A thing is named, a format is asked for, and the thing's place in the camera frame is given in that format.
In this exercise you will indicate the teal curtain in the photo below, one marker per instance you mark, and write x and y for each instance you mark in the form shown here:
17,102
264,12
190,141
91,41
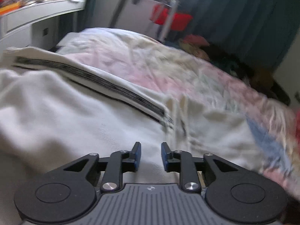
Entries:
256,31
78,19

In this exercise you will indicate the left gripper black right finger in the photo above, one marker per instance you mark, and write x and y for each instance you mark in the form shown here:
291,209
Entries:
232,192

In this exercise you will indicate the silver garment steamer stand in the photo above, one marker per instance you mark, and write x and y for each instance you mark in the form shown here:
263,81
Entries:
168,22

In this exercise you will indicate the teal curtain left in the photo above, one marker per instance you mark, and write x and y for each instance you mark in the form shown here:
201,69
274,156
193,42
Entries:
78,19

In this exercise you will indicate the pile of dark clothes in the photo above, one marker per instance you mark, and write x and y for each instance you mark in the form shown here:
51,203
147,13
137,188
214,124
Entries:
258,78

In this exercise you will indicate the teal curtain right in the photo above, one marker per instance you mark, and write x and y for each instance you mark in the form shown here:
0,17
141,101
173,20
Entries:
256,31

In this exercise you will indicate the cream zip-up jacket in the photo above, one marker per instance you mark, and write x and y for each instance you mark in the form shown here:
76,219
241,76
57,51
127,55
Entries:
55,110

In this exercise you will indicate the pink garment in pile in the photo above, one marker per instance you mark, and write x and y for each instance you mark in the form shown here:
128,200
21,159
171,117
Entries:
196,40

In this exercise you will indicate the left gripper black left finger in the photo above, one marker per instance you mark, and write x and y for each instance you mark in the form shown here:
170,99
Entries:
72,190

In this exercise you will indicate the white dressing table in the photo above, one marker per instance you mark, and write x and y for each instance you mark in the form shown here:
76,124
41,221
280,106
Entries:
16,26

